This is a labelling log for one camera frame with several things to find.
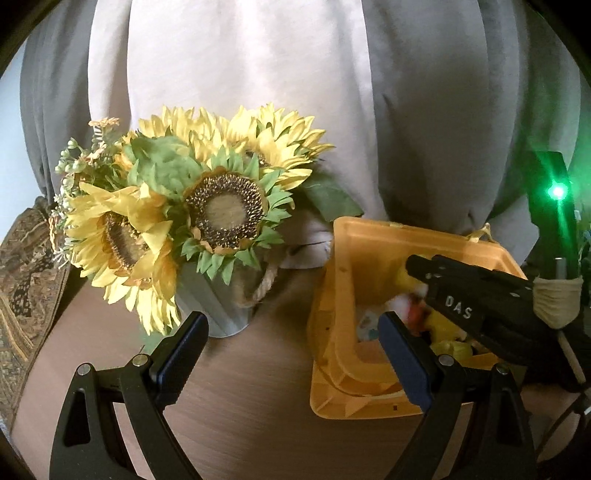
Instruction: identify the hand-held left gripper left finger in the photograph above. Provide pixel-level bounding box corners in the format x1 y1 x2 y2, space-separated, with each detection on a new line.
48 311 211 480

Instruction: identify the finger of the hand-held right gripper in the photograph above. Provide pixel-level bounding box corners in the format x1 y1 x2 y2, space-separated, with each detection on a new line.
405 254 536 296

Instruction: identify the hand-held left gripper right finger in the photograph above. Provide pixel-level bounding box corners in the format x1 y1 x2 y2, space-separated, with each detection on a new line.
378 311 539 480

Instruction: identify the mouse plush toy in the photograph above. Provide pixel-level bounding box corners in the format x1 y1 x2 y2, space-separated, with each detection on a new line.
394 268 476 365

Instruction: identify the orange plastic crate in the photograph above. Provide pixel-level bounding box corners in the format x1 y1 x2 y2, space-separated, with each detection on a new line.
307 216 529 420

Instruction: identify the grey ribbed vase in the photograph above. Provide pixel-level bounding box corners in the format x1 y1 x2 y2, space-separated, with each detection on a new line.
175 258 282 339

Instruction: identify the artificial sunflower bouquet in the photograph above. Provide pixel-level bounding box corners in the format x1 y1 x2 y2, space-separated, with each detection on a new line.
48 105 365 337

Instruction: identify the brown patterned cloth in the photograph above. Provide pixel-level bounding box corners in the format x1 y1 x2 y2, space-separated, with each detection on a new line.
0 196 72 430

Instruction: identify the grey curtain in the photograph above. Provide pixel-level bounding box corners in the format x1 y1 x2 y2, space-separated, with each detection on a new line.
360 0 583 271
21 0 103 217

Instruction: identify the pale pink curtain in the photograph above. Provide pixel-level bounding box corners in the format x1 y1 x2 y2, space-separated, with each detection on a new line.
88 0 384 269

